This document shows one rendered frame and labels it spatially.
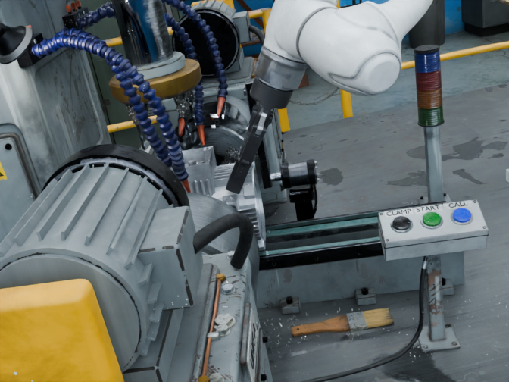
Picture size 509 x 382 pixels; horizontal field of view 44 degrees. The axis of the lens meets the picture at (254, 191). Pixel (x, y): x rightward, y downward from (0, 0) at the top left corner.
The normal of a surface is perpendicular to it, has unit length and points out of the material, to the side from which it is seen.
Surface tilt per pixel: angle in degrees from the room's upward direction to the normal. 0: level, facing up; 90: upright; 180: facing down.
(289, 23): 65
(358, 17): 22
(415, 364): 0
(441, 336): 90
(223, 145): 90
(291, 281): 90
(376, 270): 90
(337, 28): 29
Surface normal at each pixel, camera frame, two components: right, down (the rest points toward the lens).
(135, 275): 0.84, -0.47
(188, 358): -0.17, -0.89
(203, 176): -0.02, 0.42
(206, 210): 0.31, -0.85
